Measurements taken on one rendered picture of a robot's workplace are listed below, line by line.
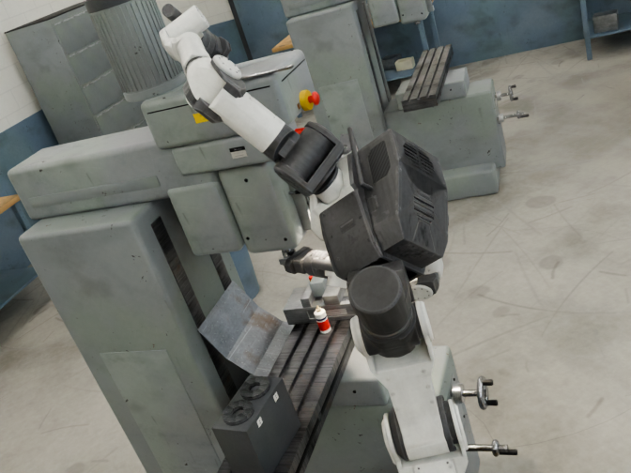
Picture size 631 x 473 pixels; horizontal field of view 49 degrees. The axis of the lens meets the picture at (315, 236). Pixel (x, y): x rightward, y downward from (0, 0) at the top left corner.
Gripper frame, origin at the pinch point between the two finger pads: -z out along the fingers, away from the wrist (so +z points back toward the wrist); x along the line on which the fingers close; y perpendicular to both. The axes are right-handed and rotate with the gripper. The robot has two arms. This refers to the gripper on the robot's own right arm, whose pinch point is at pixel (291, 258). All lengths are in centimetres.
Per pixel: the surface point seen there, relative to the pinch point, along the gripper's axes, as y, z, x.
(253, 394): 12, 27, 48
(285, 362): 31.9, 0.0, 17.6
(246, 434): 15, 34, 59
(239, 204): -27.2, -0.3, 11.2
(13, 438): 121, -235, 68
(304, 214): -16.6, 11.2, -3.0
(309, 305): 23.8, -5.6, -4.4
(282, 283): 121, -184, -119
